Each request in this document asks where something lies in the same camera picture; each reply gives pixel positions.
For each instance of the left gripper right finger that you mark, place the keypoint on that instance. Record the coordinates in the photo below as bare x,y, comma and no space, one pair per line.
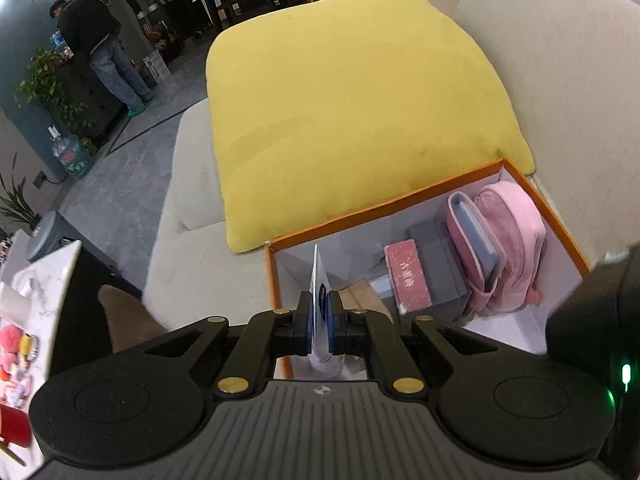
372,337

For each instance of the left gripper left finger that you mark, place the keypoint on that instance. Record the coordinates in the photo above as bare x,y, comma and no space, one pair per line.
269,336

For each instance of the brown cardboard box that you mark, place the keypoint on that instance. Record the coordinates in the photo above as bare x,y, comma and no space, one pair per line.
361,296

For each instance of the dark box red top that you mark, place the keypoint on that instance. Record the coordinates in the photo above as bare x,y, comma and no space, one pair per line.
407,277

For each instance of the orange storage box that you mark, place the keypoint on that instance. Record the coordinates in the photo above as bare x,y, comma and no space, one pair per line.
352,249

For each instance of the grey box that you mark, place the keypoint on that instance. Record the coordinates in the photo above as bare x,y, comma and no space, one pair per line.
442,268

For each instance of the pink pouch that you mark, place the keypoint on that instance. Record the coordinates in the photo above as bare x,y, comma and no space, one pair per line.
498,235

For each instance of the brown sock foot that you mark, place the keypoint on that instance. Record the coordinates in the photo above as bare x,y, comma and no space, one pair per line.
128,321

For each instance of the yellow cushion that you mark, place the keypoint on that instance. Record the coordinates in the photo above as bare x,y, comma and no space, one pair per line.
332,107

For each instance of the marble coffee table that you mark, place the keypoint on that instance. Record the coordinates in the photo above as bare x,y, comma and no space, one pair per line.
36,295

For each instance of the yellow toy on table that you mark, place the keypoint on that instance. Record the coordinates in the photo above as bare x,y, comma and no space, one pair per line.
28,347

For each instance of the pink plush toy on table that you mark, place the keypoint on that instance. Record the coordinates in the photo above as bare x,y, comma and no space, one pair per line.
10,338

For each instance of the water bottle jug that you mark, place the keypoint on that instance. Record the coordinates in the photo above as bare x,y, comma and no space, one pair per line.
70,153

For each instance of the red mug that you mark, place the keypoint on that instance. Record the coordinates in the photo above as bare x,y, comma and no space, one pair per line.
14,426

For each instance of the beige sofa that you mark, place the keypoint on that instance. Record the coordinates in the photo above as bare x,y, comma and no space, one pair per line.
571,71

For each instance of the potted green plant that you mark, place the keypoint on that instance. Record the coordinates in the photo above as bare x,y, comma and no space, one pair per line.
44,85

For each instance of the standing person in background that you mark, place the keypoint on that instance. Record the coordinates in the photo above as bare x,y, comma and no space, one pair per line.
91,32

